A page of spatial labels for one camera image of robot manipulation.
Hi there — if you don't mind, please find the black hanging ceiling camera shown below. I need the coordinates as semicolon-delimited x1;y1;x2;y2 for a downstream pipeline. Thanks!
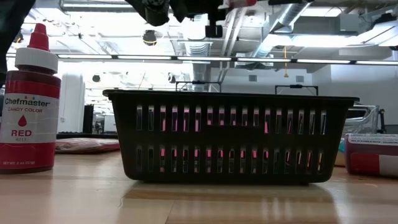
142;29;158;47

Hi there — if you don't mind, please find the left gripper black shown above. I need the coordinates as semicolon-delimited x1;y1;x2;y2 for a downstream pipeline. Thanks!
126;0;226;39

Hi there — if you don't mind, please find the silver ventilation duct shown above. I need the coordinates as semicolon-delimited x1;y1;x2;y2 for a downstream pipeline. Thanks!
254;2;312;58

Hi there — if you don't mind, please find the red candy colour bottle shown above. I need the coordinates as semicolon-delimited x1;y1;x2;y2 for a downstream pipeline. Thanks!
0;23;62;175
344;133;398;179

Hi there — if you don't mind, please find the clear plastic container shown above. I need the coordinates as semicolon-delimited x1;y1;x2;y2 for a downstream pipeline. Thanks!
341;104;381;136

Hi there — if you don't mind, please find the dark tall cabinet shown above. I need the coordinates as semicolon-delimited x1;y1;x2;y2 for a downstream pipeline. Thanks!
82;105;95;134

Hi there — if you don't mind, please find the black wire frame fixture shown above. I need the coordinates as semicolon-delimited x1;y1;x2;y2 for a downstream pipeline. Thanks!
274;84;319;96
175;80;222;93

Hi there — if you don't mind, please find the red snack packet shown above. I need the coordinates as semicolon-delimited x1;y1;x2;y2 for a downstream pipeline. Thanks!
55;138;121;154

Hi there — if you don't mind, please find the black slotted plastic basket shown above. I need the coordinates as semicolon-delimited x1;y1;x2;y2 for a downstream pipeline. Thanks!
102;89;361;184

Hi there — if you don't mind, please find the white round column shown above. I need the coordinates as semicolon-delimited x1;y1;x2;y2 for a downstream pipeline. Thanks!
57;73;86;134

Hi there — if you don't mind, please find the yellow hanging cord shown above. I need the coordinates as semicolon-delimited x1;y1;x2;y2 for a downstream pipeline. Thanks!
282;45;289;78

